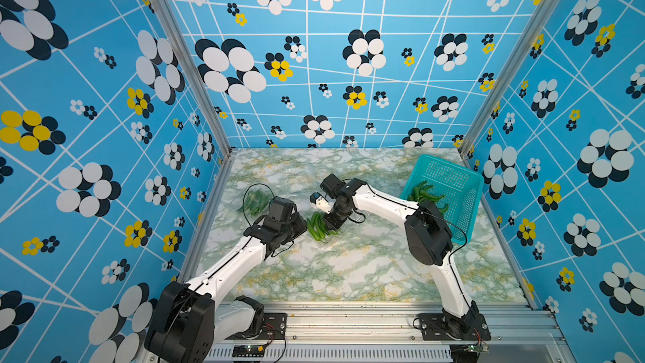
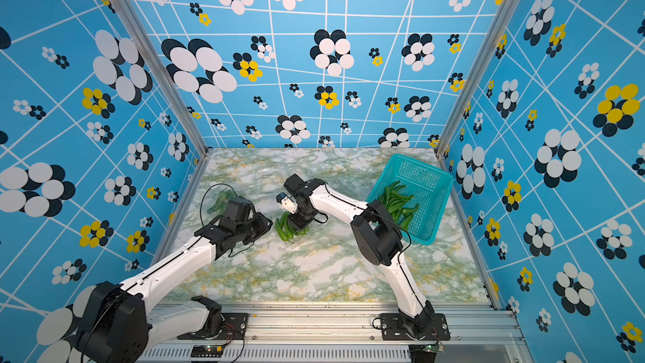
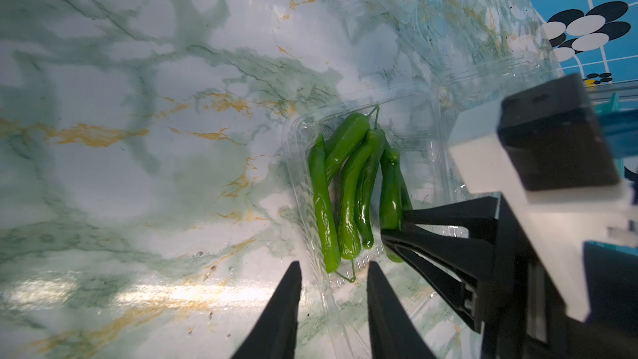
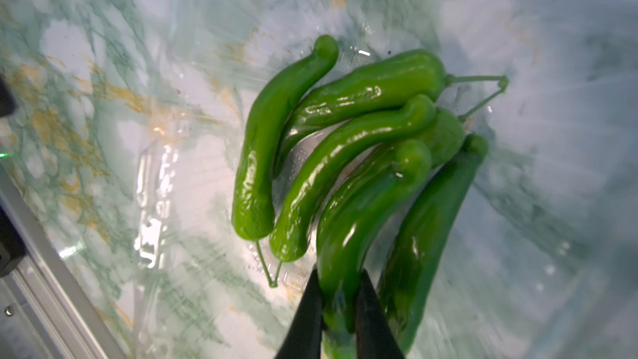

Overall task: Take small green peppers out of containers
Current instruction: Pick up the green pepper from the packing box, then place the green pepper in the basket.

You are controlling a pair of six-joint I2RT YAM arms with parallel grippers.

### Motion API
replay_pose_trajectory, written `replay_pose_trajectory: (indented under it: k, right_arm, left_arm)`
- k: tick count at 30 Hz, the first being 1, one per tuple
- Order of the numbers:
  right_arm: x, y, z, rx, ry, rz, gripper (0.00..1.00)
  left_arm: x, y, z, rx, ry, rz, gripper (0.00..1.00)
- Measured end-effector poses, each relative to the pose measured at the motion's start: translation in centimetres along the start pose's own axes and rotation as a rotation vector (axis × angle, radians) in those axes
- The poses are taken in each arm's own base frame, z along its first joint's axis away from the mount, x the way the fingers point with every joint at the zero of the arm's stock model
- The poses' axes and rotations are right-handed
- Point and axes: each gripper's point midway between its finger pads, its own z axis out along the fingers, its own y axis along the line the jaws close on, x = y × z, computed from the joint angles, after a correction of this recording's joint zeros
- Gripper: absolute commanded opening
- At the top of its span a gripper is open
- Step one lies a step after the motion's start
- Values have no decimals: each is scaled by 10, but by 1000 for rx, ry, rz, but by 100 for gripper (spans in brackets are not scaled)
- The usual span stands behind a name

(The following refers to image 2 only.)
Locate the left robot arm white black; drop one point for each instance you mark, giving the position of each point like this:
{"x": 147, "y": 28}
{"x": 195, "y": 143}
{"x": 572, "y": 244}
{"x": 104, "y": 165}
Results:
{"x": 119, "y": 322}

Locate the circuit board right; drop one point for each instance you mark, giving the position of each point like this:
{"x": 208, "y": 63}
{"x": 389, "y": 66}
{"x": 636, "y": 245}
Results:
{"x": 425, "y": 354}

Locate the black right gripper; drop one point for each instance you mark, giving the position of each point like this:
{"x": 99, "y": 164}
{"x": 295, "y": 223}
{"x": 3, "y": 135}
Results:
{"x": 299, "y": 224}

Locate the green peppers inside basket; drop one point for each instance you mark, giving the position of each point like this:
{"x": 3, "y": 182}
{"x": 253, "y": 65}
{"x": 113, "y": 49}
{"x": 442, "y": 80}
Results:
{"x": 399, "y": 205}

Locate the teal plastic basket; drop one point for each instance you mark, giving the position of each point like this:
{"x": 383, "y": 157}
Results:
{"x": 430, "y": 187}

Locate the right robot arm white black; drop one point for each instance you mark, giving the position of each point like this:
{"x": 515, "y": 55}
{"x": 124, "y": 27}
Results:
{"x": 377, "y": 236}

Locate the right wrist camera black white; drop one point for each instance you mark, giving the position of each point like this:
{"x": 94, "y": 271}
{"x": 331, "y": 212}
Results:
{"x": 293, "y": 188}

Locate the aluminium corner post right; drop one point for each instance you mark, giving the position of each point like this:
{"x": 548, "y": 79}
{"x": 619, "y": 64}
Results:
{"x": 480, "y": 64}

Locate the green circuit board left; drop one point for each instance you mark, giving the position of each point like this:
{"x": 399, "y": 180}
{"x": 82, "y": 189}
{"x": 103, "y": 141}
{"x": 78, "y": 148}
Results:
{"x": 207, "y": 352}

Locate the aluminium corner post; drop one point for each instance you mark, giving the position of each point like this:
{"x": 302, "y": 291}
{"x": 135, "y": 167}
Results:
{"x": 480, "y": 64}
{"x": 132, "y": 22}

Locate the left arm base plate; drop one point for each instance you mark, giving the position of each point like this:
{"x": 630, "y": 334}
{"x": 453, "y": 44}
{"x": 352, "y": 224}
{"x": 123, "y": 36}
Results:
{"x": 226, "y": 327}

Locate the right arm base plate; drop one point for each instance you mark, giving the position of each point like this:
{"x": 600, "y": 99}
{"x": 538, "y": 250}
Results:
{"x": 400, "y": 327}

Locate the green peppers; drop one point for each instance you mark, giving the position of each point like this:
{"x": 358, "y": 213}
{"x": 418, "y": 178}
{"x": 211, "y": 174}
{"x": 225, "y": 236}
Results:
{"x": 399, "y": 205}
{"x": 284, "y": 231}
{"x": 220, "y": 203}

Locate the aluminium corner post left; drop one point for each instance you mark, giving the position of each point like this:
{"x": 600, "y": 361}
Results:
{"x": 132, "y": 22}

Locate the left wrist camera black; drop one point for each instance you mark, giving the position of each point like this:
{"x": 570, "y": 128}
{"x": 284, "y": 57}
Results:
{"x": 238, "y": 209}

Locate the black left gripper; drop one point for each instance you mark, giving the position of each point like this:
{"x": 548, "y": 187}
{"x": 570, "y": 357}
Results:
{"x": 264, "y": 224}

